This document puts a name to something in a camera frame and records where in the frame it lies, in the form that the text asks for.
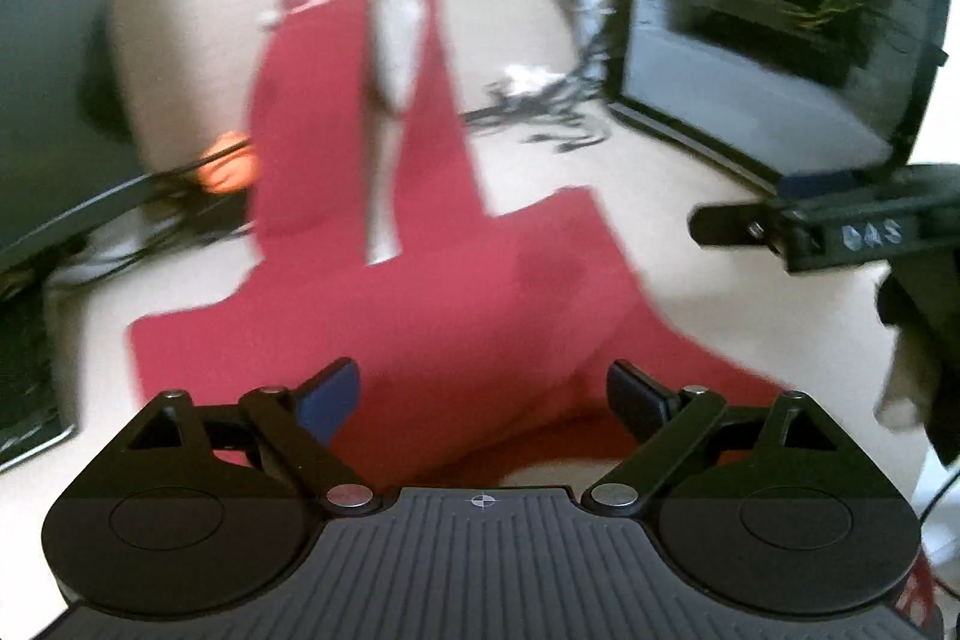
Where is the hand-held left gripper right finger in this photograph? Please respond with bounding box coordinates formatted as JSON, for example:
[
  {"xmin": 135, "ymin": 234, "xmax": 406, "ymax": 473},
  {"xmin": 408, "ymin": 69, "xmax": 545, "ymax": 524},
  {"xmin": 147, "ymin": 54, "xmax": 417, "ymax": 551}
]
[{"xmin": 583, "ymin": 360, "xmax": 839, "ymax": 512}]

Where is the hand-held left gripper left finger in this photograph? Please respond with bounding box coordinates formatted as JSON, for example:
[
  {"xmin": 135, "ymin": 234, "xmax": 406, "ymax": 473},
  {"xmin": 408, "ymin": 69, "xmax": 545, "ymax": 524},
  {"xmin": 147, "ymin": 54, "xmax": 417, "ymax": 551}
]
[{"xmin": 127, "ymin": 357, "xmax": 377, "ymax": 512}]

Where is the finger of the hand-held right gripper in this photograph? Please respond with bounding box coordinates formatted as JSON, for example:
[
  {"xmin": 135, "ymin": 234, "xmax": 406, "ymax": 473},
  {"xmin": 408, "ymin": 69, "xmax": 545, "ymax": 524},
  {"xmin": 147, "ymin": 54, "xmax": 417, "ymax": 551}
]
[
  {"xmin": 688, "ymin": 197, "xmax": 792, "ymax": 255},
  {"xmin": 776, "ymin": 169, "xmax": 887, "ymax": 203}
]

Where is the red hooded fleece garment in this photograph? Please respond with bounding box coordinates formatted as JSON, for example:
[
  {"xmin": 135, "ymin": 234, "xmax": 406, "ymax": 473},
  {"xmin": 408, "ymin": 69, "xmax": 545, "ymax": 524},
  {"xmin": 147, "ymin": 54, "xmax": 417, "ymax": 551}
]
[{"xmin": 124, "ymin": 0, "xmax": 938, "ymax": 640}]

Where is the person's right hand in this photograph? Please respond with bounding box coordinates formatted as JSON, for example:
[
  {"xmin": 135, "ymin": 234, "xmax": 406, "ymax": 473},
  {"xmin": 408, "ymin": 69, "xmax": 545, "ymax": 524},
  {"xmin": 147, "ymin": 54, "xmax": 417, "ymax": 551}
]
[{"xmin": 874, "ymin": 261, "xmax": 960, "ymax": 465}]

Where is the small white crumpled item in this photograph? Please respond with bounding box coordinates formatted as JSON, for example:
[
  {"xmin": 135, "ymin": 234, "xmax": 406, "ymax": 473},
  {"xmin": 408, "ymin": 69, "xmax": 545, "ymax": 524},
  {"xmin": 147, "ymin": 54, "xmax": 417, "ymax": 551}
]
[{"xmin": 501, "ymin": 61, "xmax": 563, "ymax": 95}]

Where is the orange toy figure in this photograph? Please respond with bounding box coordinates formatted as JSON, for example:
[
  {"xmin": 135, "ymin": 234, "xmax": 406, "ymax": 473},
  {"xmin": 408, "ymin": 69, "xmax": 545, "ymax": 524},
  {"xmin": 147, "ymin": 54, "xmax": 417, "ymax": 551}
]
[{"xmin": 196, "ymin": 130, "xmax": 262, "ymax": 196}]

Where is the black keyboard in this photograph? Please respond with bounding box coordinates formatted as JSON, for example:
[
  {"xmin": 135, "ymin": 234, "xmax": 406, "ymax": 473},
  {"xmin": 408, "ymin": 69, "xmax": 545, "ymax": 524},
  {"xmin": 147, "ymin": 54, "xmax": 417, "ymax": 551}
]
[{"xmin": 0, "ymin": 280, "xmax": 80, "ymax": 472}]

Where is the black computer monitor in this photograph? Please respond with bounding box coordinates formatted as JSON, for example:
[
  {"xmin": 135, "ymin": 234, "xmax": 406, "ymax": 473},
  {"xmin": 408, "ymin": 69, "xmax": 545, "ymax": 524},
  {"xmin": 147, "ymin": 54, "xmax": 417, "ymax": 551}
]
[{"xmin": 0, "ymin": 0, "xmax": 162, "ymax": 270}]

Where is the black cable bundle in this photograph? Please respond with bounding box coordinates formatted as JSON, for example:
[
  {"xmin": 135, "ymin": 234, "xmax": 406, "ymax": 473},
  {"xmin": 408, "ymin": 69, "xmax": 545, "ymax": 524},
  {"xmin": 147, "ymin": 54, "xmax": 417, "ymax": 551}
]
[{"xmin": 457, "ymin": 77, "xmax": 616, "ymax": 154}]

